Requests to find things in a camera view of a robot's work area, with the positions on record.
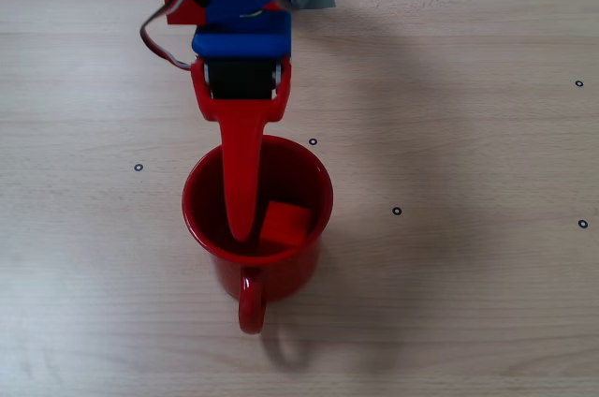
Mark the red white black servo cable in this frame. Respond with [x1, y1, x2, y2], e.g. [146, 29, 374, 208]
[139, 0, 216, 71]

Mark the red cube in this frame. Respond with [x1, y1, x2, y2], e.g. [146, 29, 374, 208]
[258, 200, 314, 247]

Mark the red enamel mug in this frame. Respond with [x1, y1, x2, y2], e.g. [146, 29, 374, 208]
[181, 134, 335, 335]

